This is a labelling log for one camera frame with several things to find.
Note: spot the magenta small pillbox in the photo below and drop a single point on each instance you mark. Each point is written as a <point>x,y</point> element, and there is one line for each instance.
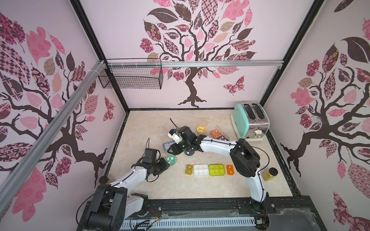
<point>223,138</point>

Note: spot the yellow round pillbox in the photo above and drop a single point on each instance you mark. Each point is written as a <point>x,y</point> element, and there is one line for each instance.
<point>201,129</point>

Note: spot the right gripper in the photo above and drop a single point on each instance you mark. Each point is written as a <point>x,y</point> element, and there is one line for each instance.
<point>176,147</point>

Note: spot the orange small pillbox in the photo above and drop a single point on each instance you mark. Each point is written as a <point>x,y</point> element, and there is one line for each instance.
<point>216,134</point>

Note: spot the aluminium rail bar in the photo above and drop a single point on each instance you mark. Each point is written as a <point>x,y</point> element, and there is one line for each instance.
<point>198,63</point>

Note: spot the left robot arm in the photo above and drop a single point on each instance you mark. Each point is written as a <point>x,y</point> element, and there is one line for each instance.
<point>112,203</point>

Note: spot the orange two-cell pillbox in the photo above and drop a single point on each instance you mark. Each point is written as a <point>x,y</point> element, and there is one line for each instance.
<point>230,170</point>

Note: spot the brown lidded jar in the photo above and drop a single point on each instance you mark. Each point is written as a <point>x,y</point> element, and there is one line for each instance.
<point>104,179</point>

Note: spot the left aluminium rail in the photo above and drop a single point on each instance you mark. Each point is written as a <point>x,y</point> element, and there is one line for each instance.
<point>24,168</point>

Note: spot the mint green toaster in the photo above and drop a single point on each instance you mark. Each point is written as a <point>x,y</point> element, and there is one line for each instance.
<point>250,121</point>

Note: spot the white square pillbox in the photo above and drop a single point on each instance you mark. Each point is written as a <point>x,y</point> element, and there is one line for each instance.
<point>200,170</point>

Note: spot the navy round pillbox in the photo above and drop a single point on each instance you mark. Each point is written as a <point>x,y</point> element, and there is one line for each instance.
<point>189,152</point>

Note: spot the white cable duct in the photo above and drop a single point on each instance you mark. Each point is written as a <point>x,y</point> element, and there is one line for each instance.
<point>186,223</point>

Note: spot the green round pillbox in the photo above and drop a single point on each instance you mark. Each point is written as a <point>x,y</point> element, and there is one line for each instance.
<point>171,160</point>

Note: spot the yellow jar black lid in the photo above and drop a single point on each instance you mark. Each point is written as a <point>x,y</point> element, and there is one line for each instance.
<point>270,174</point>

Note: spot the yellow small pillbox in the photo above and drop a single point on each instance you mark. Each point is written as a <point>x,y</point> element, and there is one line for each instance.
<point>189,169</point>

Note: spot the black wire basket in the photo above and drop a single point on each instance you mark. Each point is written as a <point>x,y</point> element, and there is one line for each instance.
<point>132,73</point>

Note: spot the lime green square pillbox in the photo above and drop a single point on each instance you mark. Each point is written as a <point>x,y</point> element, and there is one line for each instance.
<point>216,170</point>

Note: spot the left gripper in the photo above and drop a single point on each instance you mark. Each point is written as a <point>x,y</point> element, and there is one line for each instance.
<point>165,166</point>

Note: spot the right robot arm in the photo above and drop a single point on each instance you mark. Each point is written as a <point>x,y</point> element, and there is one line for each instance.
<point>244,157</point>

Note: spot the teal rectangular pillbox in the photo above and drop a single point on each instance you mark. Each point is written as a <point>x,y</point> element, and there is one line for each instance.
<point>166,142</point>

